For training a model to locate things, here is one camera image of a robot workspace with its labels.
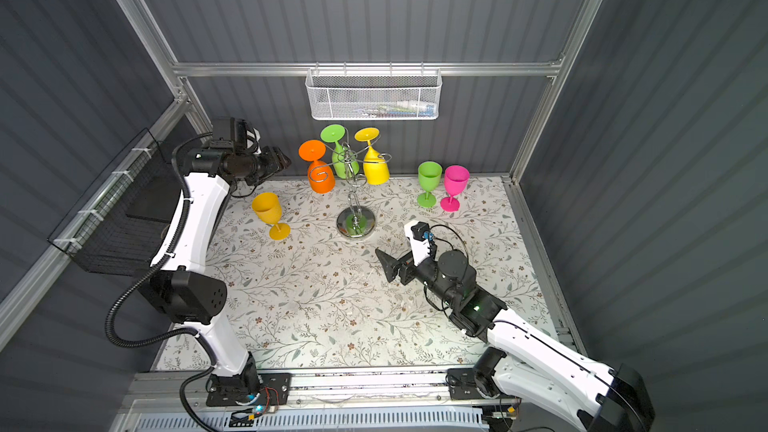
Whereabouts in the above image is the green wine glass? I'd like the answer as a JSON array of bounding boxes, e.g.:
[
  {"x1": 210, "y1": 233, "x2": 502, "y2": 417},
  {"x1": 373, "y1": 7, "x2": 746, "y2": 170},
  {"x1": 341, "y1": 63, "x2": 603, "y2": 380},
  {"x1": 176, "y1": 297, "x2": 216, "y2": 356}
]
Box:
[
  {"x1": 321, "y1": 124, "x2": 360, "y2": 180},
  {"x1": 417, "y1": 161, "x2": 443, "y2": 209}
]

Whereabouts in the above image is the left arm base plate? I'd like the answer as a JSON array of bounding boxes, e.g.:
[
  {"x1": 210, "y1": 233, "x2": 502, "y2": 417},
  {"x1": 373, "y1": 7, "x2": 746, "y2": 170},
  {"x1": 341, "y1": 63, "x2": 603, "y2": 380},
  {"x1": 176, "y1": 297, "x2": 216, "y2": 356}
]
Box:
[{"x1": 206, "y1": 373, "x2": 293, "y2": 407}]

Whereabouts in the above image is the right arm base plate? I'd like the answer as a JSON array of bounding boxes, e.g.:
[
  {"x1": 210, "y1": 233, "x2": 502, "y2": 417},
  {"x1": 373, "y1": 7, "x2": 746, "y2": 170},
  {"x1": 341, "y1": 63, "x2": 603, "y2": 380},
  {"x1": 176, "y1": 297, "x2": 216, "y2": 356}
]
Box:
[{"x1": 445, "y1": 367, "x2": 522, "y2": 403}]

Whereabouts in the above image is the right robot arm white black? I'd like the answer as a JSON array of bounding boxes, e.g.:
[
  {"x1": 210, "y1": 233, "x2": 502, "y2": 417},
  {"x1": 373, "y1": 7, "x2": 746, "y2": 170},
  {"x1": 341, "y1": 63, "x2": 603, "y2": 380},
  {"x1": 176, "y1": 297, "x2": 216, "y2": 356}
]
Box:
[{"x1": 376, "y1": 250, "x2": 655, "y2": 431}]

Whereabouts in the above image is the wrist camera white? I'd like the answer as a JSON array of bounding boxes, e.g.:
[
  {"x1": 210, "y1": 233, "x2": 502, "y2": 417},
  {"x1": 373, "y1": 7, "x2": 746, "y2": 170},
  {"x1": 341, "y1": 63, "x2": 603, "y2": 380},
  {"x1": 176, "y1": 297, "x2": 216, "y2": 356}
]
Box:
[
  {"x1": 404, "y1": 220, "x2": 436, "y2": 266},
  {"x1": 209, "y1": 117, "x2": 260, "y2": 154}
]

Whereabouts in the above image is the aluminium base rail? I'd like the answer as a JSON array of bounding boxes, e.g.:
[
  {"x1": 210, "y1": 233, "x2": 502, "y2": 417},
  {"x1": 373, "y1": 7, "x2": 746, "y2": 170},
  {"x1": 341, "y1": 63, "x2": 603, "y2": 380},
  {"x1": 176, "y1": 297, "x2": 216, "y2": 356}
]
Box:
[{"x1": 128, "y1": 362, "x2": 610, "y2": 409}]

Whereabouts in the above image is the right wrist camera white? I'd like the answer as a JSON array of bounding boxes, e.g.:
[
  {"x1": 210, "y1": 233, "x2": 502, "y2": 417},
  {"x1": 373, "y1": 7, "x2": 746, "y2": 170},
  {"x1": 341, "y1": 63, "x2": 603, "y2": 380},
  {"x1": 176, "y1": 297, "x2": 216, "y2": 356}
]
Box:
[{"x1": 404, "y1": 220, "x2": 436, "y2": 266}]

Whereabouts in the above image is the yellow wine glass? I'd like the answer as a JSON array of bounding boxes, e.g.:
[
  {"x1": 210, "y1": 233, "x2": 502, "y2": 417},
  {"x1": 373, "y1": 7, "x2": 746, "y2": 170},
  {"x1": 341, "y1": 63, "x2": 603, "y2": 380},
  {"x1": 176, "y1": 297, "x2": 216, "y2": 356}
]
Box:
[
  {"x1": 251, "y1": 192, "x2": 291, "y2": 241},
  {"x1": 354, "y1": 127, "x2": 390, "y2": 186}
]

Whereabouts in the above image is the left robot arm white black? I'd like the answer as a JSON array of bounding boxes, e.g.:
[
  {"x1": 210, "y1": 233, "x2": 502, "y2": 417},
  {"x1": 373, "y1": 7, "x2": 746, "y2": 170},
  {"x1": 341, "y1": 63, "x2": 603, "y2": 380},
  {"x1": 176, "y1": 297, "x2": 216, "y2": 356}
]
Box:
[{"x1": 139, "y1": 146, "x2": 291, "y2": 405}]

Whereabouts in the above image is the pink wine glass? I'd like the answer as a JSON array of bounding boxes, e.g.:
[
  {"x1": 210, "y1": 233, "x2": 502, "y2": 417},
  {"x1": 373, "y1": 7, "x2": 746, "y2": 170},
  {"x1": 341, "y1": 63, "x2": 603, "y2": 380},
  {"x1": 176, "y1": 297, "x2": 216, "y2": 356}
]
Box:
[{"x1": 440, "y1": 165, "x2": 470, "y2": 213}]

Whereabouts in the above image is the white vented cable duct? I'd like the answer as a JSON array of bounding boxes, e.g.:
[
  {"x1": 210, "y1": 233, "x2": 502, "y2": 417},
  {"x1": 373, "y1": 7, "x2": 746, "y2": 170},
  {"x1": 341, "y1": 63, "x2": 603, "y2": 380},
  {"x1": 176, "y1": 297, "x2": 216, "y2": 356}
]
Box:
[{"x1": 134, "y1": 406, "x2": 490, "y2": 432}]

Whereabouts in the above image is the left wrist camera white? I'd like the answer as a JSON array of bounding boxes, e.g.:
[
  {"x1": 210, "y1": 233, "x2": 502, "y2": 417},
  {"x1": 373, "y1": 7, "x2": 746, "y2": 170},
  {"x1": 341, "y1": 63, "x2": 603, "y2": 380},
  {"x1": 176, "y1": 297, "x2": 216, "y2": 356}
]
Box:
[{"x1": 209, "y1": 117, "x2": 260, "y2": 154}]

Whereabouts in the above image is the orange wine glass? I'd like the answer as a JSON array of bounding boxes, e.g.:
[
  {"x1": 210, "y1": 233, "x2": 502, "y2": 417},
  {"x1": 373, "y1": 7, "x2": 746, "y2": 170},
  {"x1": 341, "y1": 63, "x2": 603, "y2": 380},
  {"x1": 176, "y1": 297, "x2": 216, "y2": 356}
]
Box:
[{"x1": 298, "y1": 139, "x2": 335, "y2": 194}]

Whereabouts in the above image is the white wire mesh basket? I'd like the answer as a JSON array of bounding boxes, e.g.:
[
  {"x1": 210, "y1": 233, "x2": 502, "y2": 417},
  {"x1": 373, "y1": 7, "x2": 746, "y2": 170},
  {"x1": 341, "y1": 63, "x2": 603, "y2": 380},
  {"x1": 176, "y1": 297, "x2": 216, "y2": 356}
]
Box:
[{"x1": 305, "y1": 70, "x2": 443, "y2": 121}]

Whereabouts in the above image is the chrome wine glass rack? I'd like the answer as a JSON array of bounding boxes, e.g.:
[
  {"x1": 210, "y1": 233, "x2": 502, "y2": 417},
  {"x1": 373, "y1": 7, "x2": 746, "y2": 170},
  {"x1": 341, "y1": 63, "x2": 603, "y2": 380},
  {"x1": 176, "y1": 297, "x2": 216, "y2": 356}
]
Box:
[{"x1": 336, "y1": 172, "x2": 377, "y2": 240}]

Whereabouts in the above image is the black wire basket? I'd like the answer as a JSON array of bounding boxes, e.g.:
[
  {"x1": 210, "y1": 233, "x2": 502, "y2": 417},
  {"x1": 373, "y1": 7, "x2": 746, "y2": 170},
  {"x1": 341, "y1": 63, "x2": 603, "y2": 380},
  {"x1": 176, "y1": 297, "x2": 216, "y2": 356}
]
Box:
[{"x1": 48, "y1": 123, "x2": 201, "y2": 277}]

